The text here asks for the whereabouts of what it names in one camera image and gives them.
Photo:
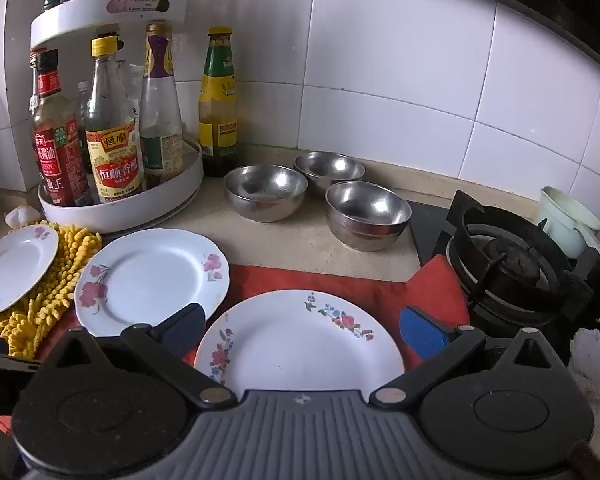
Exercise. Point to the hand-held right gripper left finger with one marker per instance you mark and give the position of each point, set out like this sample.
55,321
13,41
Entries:
182,330

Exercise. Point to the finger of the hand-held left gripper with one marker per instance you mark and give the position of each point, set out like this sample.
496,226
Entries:
10,361

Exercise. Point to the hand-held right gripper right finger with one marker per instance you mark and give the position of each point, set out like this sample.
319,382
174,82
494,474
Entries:
422,332

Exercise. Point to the white plate multicolour floral print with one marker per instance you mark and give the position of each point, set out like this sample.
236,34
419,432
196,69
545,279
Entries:
300,345

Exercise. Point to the stainless steel bowl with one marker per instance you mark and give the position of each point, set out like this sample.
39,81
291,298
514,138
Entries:
367,215
265,195
330,167

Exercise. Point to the person's right forearm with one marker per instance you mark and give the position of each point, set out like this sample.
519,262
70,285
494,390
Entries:
592,462

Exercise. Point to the red mat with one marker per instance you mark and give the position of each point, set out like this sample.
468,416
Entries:
375,290

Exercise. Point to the white plate large pink flowers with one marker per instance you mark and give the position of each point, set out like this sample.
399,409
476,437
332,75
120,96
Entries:
145,275

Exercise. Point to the yellow chenille cloth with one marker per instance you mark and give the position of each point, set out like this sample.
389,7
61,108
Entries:
55,290

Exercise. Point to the white plate small pink flowers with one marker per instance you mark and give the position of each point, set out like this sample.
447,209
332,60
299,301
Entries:
15,270

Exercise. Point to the garlic bulb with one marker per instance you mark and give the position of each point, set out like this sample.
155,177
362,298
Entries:
22,217

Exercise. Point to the white towel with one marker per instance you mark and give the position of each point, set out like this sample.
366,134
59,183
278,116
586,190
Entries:
597,365

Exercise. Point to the pale green plastic scoop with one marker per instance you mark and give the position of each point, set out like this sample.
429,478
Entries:
565,220

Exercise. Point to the yellow cap vinegar bottle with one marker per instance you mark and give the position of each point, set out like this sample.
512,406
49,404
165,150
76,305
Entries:
112,155

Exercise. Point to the purple label clear bottle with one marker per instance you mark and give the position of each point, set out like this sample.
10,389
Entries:
160,125

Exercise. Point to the red label soy sauce bottle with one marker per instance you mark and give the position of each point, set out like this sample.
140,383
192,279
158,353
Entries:
57,150

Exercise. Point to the green yellow label sauce bottle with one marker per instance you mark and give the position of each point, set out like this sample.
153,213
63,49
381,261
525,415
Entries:
219,110

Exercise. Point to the small clear dark cap bottle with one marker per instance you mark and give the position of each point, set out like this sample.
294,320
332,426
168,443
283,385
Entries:
82,110

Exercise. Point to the white two-tier seasoning rack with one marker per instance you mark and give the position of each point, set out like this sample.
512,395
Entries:
105,10

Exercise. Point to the black range hood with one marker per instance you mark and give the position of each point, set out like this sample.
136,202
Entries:
545,5

